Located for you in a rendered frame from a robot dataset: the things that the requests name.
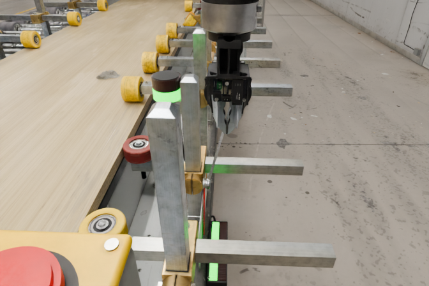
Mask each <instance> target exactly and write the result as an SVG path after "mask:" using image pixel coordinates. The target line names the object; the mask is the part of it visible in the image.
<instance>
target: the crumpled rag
mask: <svg viewBox="0 0 429 286"><path fill-rule="evenodd" d="M119 76H120V75H119V74H117V72H116V71H114V70H109V71H103V72H102V73H101V74H100V75H98V76H97V77H96V78H97V79H104V80H105V79H109V78H118V77H119Z"/></svg>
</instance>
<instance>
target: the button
mask: <svg viewBox="0 0 429 286"><path fill-rule="evenodd" d="M0 286H65V282H64V274H63V271H62V269H61V266H60V265H59V262H58V261H57V259H56V258H55V256H54V255H53V254H52V253H50V252H49V251H47V250H45V249H43V248H39V247H35V246H20V247H14V248H9V249H6V250H3V251H0Z"/></svg>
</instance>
